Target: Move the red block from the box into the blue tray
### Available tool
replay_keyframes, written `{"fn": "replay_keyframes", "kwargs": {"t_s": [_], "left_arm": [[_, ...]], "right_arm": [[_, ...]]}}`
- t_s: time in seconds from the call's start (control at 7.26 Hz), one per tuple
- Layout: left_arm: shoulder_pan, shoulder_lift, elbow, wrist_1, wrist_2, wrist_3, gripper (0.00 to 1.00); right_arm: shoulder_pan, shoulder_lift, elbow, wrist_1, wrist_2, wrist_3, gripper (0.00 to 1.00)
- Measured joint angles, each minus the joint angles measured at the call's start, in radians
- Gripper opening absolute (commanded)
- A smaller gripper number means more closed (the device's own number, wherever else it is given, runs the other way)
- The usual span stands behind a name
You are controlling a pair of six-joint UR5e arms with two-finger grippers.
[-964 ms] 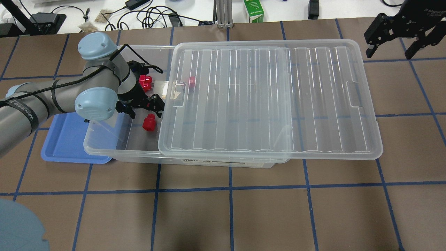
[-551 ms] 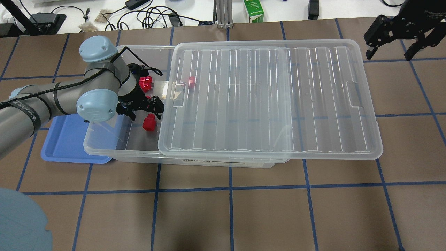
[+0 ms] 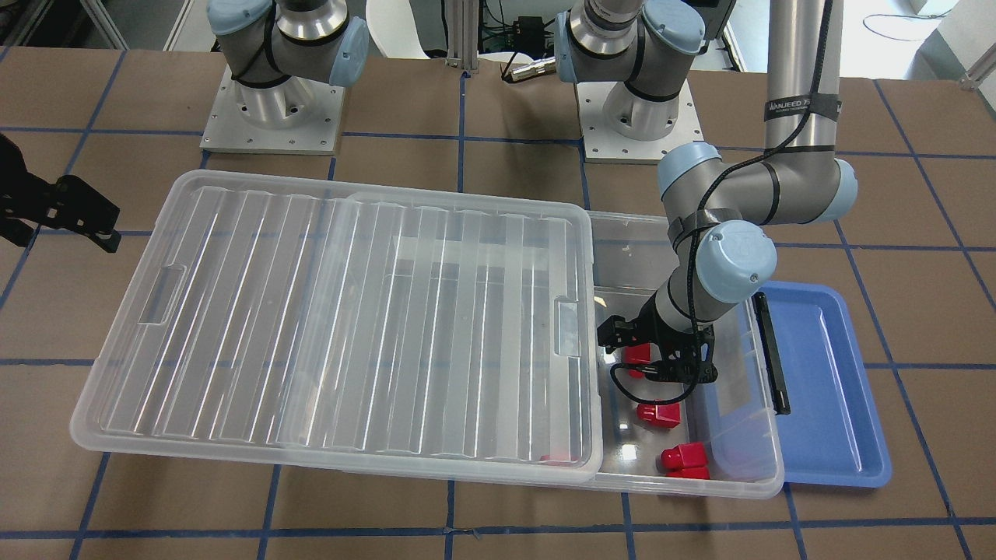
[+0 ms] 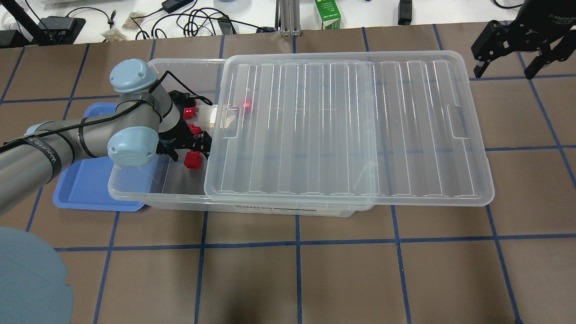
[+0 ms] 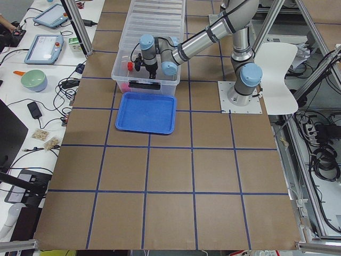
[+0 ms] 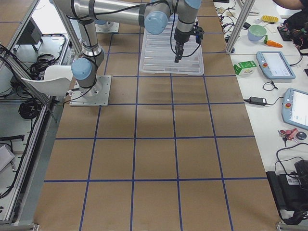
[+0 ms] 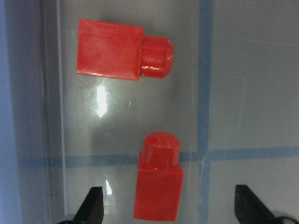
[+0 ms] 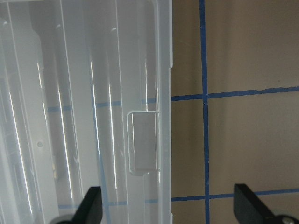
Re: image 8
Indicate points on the clear plastic box lid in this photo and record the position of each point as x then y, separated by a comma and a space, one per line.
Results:
85, 102

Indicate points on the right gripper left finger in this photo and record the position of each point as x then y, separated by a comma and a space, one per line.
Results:
90, 211

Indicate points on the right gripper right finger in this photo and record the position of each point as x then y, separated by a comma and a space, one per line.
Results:
249, 209

